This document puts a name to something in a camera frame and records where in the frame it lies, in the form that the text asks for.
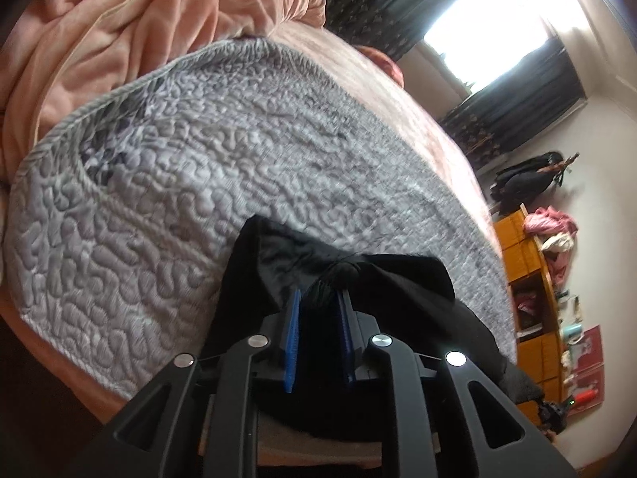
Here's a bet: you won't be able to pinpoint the red flat box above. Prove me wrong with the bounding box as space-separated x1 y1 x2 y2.
567 325 606 405

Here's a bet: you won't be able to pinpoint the black bag on coat rack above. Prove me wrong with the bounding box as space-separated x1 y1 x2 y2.
490 149 581 216

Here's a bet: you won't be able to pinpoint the pink plush comforter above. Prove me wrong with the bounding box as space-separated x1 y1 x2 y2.
0 0 326 182

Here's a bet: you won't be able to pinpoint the black device with green light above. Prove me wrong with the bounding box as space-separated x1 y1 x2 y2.
536 397 573 435

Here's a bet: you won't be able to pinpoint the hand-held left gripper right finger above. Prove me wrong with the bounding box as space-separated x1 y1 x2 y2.
336 289 580 478

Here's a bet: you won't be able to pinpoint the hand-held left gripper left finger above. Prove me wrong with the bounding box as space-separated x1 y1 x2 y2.
64 290 304 478

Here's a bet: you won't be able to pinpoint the dark patterned curtain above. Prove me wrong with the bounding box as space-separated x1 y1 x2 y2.
318 0 509 61
440 35 589 172

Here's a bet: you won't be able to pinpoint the yellow wooden shelf unit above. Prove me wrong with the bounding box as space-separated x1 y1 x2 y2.
492 204 573 425

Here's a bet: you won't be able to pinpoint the pink pillow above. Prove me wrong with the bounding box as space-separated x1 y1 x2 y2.
357 45 405 86

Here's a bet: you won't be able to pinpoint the pink clothes pile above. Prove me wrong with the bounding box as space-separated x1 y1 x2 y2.
522 208 580 236

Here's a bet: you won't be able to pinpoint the white cloth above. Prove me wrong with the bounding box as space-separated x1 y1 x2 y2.
540 232 574 256

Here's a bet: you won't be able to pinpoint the black pants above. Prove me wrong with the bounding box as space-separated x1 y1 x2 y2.
201 214 543 440

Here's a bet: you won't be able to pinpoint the grey quilted blanket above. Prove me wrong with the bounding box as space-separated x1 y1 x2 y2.
2 37 518 402

